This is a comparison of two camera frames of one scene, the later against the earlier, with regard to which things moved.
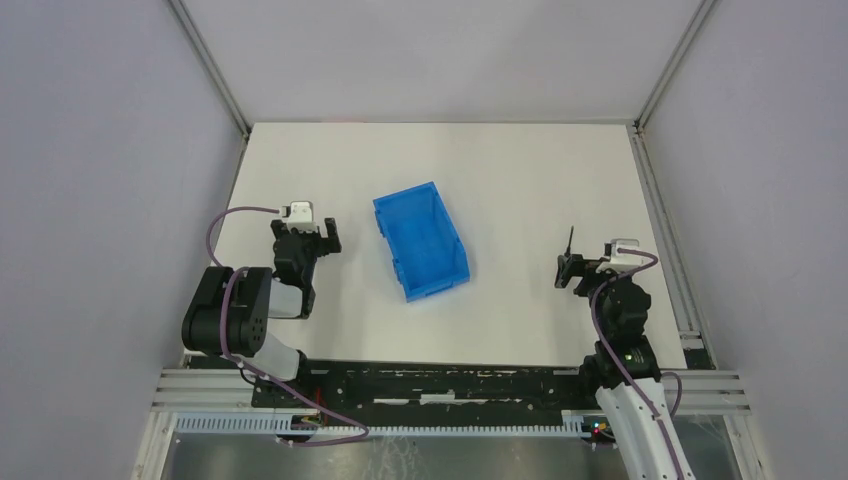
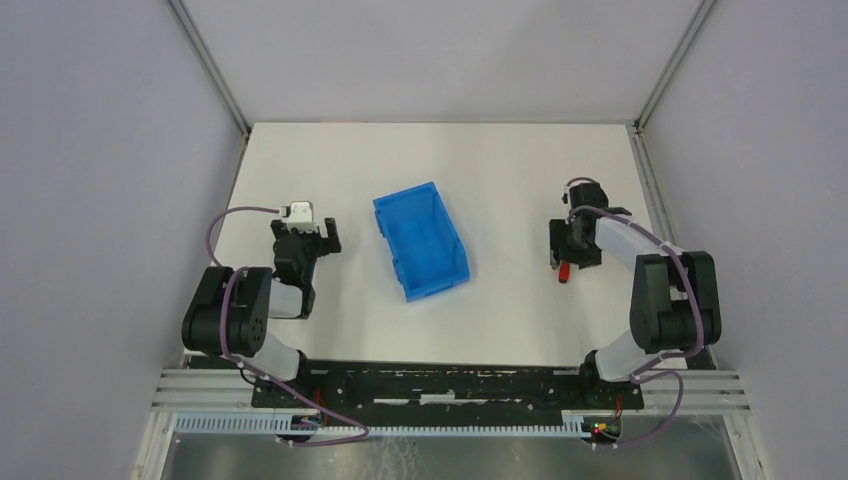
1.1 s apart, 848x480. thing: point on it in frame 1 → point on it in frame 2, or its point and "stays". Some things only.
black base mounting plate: (429, 394) stays
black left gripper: (308, 240) stays
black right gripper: (577, 269) → (573, 244)
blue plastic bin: (427, 248) stays
